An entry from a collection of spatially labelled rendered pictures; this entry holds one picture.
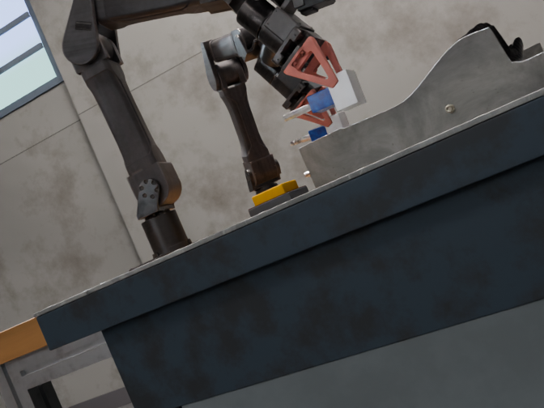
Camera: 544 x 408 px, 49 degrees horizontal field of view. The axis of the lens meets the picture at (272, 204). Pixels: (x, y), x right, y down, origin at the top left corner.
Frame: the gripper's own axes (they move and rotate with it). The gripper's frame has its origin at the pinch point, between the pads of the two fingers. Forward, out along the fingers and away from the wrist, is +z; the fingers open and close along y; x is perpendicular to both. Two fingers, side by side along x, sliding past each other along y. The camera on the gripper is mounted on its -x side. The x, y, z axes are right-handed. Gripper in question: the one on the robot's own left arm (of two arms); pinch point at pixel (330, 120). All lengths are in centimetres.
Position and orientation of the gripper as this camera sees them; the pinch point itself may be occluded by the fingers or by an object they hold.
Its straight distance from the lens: 127.8
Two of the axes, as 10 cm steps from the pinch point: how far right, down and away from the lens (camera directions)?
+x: -5.8, 6.9, 4.3
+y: 3.6, -2.5, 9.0
